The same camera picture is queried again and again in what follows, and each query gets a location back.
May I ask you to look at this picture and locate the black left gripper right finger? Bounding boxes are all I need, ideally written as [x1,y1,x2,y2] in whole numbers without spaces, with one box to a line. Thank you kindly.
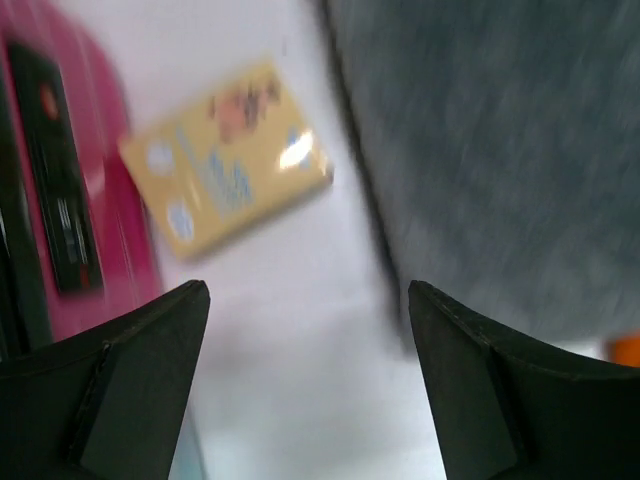
[408,281,639,479]

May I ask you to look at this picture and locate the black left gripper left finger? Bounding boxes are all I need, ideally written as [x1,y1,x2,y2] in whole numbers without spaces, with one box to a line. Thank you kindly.
[1,280,209,479]

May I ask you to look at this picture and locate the orange black patterned towel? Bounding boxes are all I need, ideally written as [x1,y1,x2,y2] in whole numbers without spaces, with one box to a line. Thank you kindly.
[606,335,640,367]

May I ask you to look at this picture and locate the pink teal kids suitcase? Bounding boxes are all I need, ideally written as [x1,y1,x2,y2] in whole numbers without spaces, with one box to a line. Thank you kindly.
[1,1,162,360]

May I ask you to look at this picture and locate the grey quilted cream-frilled blanket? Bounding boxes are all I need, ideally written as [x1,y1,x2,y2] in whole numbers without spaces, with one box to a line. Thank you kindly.
[319,1,639,349]

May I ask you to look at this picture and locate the yellow tissue pack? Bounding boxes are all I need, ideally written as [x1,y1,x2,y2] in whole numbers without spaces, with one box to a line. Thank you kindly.
[119,62,334,259]

